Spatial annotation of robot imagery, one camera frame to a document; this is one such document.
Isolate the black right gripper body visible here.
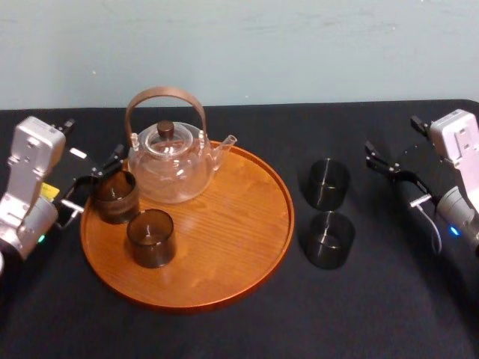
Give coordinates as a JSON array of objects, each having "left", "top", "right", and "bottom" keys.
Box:
[{"left": 390, "top": 143, "right": 456, "bottom": 210}]

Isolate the round brown wooden tray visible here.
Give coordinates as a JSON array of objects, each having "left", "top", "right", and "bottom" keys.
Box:
[{"left": 79, "top": 140, "right": 295, "bottom": 313}]

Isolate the smoky glass with wood-grain band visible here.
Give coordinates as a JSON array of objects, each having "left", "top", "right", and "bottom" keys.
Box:
[{"left": 92, "top": 170, "right": 141, "bottom": 226}]

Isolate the glass teapot lid, wooden knob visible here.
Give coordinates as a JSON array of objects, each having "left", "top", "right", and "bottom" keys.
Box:
[{"left": 143, "top": 119, "right": 196, "bottom": 156}]

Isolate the smoky dark glass cup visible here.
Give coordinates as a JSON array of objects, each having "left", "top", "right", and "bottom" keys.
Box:
[
  {"left": 126, "top": 208, "right": 178, "bottom": 270},
  {"left": 304, "top": 158, "right": 352, "bottom": 211},
  {"left": 305, "top": 210, "right": 356, "bottom": 271}
]

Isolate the black table cloth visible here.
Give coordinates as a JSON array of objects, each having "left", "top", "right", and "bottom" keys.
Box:
[{"left": 0, "top": 98, "right": 479, "bottom": 359}]

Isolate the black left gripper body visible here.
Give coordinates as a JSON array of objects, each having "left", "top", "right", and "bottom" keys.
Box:
[{"left": 40, "top": 147, "right": 105, "bottom": 230}]

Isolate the thin grey right gripper cable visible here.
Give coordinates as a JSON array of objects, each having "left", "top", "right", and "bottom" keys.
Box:
[{"left": 409, "top": 195, "right": 444, "bottom": 256}]

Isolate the clear glass teapot, wooden handle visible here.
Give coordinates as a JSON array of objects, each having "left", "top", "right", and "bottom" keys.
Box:
[{"left": 124, "top": 86, "right": 239, "bottom": 205}]

